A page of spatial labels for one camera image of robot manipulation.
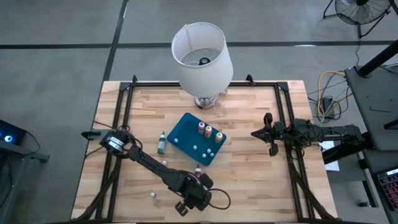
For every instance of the grey lower shelf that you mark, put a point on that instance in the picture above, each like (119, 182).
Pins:
(376, 161)

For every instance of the yellow food coloring bottle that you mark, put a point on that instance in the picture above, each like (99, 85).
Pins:
(219, 137)
(208, 131)

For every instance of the black stand pole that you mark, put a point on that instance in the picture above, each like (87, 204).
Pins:
(379, 57)

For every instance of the grey side table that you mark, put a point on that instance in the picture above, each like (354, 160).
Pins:
(373, 93)

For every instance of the green food coloring bottle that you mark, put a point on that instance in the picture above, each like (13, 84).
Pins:
(161, 146)

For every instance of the black bracket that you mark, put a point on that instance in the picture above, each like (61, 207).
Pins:
(391, 125)

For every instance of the black metal beam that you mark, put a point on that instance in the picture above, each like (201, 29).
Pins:
(345, 153)

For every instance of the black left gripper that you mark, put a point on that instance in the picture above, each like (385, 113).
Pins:
(194, 196)

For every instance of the backlit keyboard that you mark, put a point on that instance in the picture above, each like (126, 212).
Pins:
(390, 186)

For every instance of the white shade silver table lamp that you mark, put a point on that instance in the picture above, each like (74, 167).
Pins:
(202, 74)

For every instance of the black computer blue light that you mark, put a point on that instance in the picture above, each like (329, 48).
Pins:
(12, 133)

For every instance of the black floor fan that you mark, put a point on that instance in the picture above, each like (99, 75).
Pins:
(362, 12)

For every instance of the dark red food coloring bottle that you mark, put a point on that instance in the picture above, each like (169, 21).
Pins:
(197, 171)

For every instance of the blue plastic tray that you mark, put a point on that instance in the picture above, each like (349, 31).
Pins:
(186, 130)

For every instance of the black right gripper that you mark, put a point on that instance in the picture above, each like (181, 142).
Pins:
(275, 132)

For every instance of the black power strip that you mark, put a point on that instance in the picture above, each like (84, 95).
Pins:
(327, 104)

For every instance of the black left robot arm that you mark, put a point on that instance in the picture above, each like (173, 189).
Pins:
(149, 161)

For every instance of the white paper sheet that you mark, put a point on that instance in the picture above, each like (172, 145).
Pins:
(333, 166)

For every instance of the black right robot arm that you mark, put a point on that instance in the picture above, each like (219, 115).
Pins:
(339, 135)

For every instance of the black allen key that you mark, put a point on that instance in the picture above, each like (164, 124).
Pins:
(380, 110)

